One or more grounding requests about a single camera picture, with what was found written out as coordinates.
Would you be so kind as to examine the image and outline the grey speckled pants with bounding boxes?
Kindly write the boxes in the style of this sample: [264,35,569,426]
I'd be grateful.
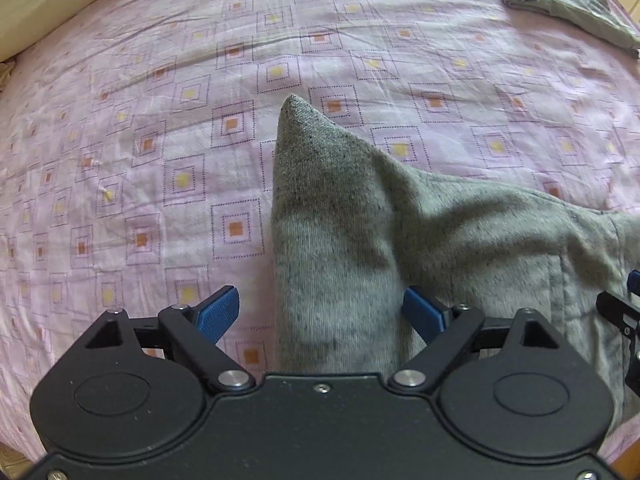
[271,96,639,424]

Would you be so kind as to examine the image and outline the pink patterned bed sheet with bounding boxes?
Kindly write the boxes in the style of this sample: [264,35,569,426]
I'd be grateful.
[1,0,639,458]

